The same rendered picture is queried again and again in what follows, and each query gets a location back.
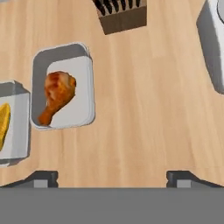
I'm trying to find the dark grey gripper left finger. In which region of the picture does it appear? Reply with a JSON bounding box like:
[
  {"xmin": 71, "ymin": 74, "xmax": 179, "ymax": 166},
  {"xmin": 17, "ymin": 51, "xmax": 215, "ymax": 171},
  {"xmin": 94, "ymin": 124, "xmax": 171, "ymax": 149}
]
[{"xmin": 2, "ymin": 170, "xmax": 60, "ymax": 189}]

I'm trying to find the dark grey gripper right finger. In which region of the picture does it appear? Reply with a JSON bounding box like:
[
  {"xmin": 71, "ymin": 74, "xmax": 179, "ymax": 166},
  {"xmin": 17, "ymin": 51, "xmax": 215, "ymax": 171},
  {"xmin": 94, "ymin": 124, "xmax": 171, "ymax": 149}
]
[{"xmin": 165, "ymin": 170, "xmax": 223, "ymax": 189}]

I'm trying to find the grey vegetable container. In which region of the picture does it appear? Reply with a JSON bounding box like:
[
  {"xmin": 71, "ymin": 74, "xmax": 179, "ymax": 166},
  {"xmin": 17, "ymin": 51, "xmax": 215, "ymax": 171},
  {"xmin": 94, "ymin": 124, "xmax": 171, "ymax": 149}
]
[{"xmin": 0, "ymin": 80, "xmax": 32, "ymax": 168}]

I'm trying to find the yellow corn cob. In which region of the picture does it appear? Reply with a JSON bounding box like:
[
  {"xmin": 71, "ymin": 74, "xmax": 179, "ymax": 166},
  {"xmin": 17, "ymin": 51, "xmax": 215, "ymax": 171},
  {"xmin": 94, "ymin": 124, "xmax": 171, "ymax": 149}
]
[{"xmin": 0, "ymin": 102, "xmax": 12, "ymax": 152}]

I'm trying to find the grey meat container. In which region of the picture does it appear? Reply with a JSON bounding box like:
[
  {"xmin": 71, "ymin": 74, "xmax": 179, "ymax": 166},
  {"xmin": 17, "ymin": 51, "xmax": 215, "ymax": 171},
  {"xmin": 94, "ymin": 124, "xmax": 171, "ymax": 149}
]
[{"xmin": 30, "ymin": 42, "xmax": 96, "ymax": 131}]

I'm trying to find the brown chicken drumstick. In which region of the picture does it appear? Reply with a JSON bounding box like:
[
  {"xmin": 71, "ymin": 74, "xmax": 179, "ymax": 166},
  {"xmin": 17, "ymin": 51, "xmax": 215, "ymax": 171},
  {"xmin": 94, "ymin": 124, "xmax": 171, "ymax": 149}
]
[{"xmin": 38, "ymin": 70, "xmax": 78, "ymax": 127}]

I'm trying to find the white kitchen appliance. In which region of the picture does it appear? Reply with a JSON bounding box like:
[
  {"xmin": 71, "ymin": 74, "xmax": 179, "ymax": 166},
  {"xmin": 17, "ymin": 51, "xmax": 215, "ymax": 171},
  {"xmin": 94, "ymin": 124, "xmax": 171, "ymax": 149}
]
[{"xmin": 196, "ymin": 0, "xmax": 224, "ymax": 95}]

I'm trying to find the brown wooden knife block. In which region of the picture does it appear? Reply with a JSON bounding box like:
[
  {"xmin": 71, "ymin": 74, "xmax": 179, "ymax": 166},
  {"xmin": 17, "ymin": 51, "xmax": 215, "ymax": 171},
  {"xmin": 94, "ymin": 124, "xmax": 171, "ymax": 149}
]
[{"xmin": 92, "ymin": 0, "xmax": 148, "ymax": 36}]

